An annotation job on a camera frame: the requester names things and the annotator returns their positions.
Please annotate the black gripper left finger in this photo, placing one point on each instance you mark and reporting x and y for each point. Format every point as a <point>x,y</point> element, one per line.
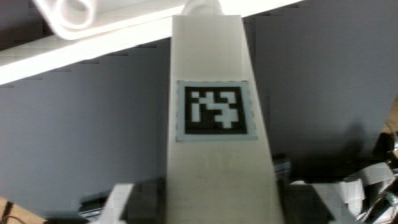
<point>125,206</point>

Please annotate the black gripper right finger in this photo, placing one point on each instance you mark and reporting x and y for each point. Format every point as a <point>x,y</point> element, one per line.
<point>350,201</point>

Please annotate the white desk top panel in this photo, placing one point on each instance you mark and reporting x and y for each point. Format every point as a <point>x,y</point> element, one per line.
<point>82,18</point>

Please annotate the white L-shaped fixture wall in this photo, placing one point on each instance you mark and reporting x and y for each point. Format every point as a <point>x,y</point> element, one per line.
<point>52,52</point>

